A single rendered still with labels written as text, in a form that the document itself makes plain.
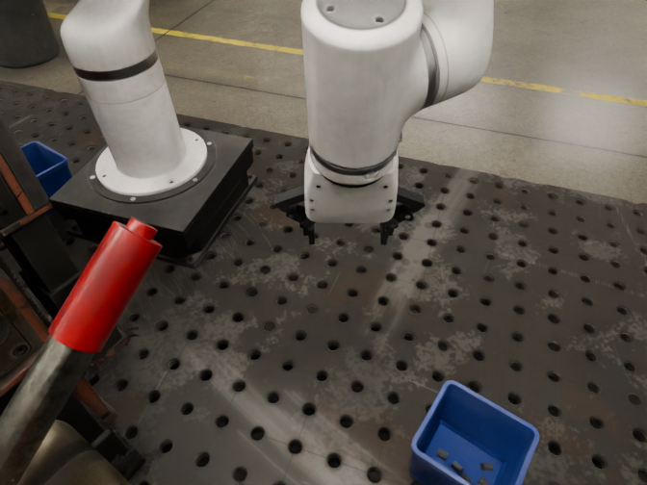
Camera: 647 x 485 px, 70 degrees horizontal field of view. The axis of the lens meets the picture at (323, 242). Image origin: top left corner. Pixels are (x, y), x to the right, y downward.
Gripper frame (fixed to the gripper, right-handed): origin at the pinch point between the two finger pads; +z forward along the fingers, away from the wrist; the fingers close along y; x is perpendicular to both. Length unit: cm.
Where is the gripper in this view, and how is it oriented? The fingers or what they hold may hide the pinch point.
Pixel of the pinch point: (348, 231)
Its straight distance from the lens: 59.0
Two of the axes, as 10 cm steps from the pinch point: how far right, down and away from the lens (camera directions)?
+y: -10.0, -0.1, 0.2
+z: 0.2, 4.7, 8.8
